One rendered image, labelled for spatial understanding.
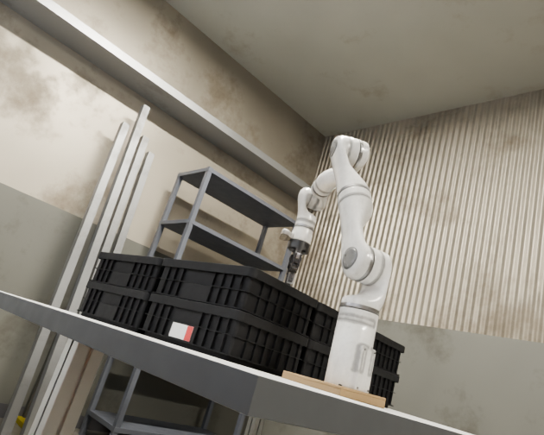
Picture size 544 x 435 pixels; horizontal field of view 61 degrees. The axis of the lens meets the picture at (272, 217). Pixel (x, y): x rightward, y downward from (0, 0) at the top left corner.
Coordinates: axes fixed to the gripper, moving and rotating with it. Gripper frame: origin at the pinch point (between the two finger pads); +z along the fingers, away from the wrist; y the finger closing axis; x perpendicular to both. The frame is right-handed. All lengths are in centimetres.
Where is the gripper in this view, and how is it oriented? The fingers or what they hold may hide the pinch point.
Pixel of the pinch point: (288, 280)
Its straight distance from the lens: 158.4
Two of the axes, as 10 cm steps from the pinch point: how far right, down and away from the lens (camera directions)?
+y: -1.0, 2.9, 9.5
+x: -9.5, -3.0, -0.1
